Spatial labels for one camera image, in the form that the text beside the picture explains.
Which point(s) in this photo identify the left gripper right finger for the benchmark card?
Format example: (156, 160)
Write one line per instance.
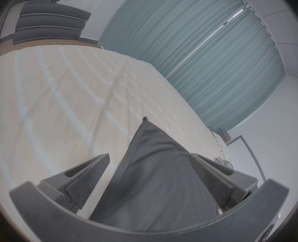
(219, 183)

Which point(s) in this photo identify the white printed pillow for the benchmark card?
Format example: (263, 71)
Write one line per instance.
(222, 147)

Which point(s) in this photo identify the black T-shirt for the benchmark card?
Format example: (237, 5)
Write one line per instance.
(159, 180)

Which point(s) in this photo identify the bed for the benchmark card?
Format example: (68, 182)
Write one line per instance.
(63, 97)

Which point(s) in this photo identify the pile of clothes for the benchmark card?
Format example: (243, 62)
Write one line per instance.
(223, 162)

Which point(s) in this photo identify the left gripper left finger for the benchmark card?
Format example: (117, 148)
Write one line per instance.
(81, 183)

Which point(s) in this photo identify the grey bedside table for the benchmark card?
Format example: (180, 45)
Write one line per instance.
(220, 133)

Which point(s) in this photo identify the blue-green curtain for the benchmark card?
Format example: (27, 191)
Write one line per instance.
(164, 21)
(234, 72)

